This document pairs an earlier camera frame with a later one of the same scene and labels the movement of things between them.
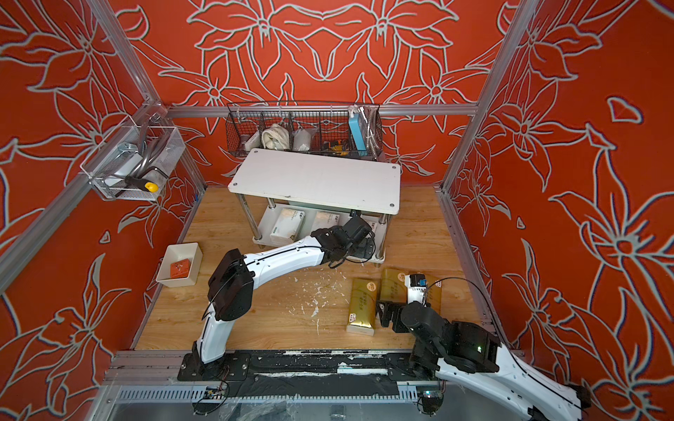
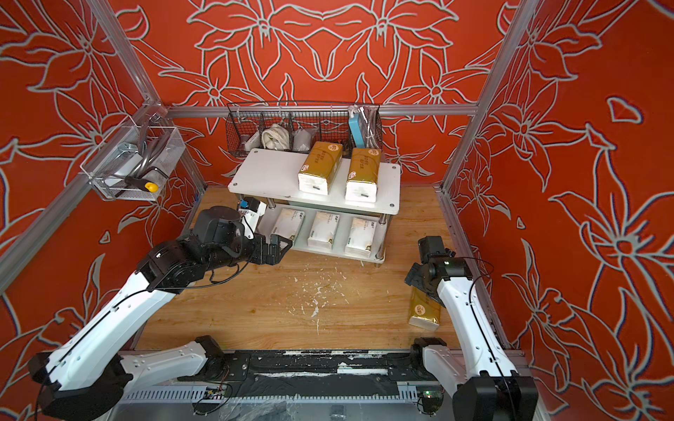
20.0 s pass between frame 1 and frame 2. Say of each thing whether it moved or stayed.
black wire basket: stayed
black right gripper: moved
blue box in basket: stayed
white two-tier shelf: stayed
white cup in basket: stayed
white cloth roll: stayed
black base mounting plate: stayed
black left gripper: moved
